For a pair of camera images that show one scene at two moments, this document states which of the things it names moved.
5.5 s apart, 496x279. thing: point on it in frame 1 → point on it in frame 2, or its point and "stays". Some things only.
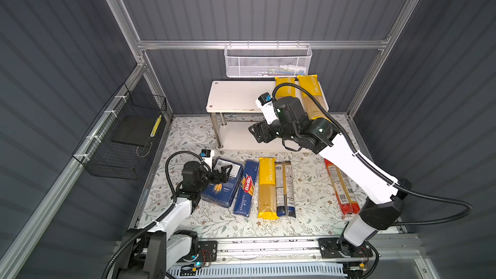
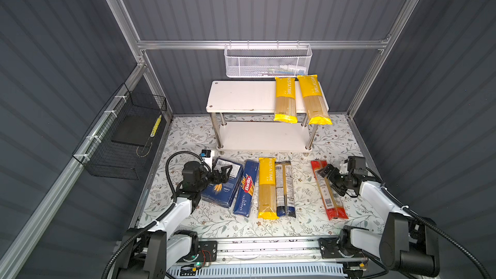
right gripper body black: (268, 132) → (339, 180)
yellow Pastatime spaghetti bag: (311, 84) stays
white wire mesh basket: (267, 60) stays
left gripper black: (223, 176) stays
